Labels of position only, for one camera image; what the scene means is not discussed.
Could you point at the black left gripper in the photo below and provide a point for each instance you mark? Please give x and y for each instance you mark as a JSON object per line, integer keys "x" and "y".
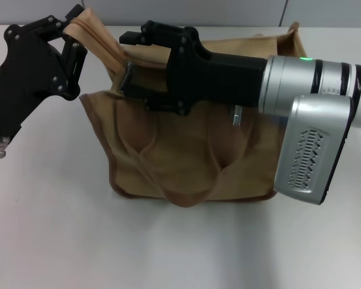
{"x": 27, "y": 81}

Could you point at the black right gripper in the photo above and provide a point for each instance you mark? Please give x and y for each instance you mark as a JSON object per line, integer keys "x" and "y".
{"x": 216, "y": 78}

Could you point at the silver metal zipper pull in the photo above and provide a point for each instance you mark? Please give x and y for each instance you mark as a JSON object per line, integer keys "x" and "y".
{"x": 127, "y": 75}

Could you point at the khaki canvas food bag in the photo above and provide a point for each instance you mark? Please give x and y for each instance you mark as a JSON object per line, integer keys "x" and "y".
{"x": 183, "y": 156}

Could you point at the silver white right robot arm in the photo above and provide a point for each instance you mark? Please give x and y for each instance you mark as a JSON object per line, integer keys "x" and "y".
{"x": 294, "y": 78}

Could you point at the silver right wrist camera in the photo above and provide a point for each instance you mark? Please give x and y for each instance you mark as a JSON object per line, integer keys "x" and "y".
{"x": 313, "y": 150}

